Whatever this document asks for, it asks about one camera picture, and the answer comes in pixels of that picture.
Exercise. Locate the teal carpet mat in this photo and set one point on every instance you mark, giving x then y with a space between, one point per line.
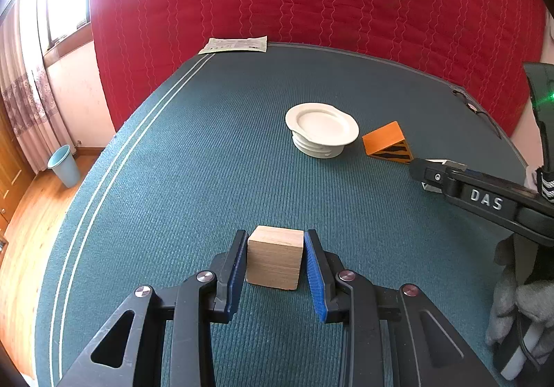
194 153

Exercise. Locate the stack of white plates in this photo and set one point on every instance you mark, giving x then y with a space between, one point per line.
322 127

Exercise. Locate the printed paper leaflet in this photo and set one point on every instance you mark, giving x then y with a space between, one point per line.
233 45

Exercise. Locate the orange black-striped triangular block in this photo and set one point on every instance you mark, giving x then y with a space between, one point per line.
385 138

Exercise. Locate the brown wooden door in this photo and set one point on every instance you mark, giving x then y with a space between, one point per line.
11 179

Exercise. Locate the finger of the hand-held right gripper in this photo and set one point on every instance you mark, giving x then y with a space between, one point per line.
433 175

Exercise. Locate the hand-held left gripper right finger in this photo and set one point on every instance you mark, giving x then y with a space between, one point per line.
314 274

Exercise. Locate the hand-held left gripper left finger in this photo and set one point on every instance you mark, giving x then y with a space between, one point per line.
236 274

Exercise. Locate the light blue wastebasket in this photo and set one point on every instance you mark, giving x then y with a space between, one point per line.
65 166

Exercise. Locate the person's right hand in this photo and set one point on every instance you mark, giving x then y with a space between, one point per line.
519 300

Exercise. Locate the pink patterned curtain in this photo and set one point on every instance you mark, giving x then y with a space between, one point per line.
24 88

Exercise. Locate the light wooden block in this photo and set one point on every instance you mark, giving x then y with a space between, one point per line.
275 257

